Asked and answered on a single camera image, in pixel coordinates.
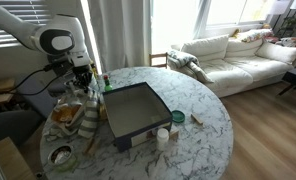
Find orange Cheetos packet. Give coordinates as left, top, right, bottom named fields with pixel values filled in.
left=51, top=103, right=81, bottom=123

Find white plastic jar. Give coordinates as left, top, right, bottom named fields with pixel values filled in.
left=157, top=128, right=169, bottom=151

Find white curtain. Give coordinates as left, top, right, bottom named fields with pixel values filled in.
left=81, top=0, right=152, bottom=73

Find brown wooden sticks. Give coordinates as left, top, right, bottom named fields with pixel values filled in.
left=84, top=137, right=100, bottom=156

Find navy blue open box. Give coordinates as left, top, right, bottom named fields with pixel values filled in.
left=103, top=82, right=172, bottom=152

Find grey folded blanket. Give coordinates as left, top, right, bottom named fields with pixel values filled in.
left=167, top=49, right=213, bottom=83

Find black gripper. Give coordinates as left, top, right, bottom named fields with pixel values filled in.
left=73, top=65, right=93, bottom=90

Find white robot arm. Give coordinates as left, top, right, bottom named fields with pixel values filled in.
left=0, top=6, right=93, bottom=90

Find white fabric sofa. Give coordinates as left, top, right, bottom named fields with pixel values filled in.
left=169, top=34, right=296, bottom=97

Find natural wooden chair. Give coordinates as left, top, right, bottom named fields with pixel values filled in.
left=149, top=53, right=167, bottom=68

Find green bottle red cap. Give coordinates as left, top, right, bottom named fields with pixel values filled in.
left=103, top=75, right=113, bottom=92

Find small wooden block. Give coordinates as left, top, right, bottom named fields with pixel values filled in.
left=191, top=113, right=203, bottom=125

